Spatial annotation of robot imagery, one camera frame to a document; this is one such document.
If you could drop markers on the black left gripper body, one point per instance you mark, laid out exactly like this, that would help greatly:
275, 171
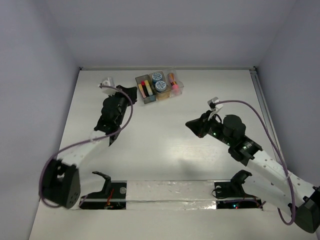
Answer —
125, 94

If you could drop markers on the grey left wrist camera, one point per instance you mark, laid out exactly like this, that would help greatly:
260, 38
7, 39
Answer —
105, 85

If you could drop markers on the white foam front board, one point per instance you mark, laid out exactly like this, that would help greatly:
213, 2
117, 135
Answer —
200, 224

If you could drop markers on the orange pink highlighter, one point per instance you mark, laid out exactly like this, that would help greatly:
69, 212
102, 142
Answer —
141, 91

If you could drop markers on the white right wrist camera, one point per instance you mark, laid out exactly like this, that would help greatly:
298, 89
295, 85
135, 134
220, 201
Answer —
215, 106

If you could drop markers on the smoky grey plastic bin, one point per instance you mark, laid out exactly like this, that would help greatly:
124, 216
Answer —
143, 78

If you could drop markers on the yellow highlighter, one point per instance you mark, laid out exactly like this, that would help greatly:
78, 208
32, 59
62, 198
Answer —
148, 88

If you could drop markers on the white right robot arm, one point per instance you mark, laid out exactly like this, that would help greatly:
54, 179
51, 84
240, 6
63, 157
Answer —
265, 177

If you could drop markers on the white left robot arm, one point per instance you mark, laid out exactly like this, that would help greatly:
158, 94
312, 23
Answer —
136, 157

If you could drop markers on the blue white round jar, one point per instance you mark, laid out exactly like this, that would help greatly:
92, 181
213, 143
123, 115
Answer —
160, 86

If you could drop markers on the black pink highlighter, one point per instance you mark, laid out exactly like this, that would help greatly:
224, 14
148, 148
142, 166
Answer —
144, 88

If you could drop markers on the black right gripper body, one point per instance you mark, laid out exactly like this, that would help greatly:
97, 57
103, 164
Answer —
215, 131

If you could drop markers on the clear plastic bin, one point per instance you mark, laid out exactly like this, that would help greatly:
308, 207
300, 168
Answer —
180, 83

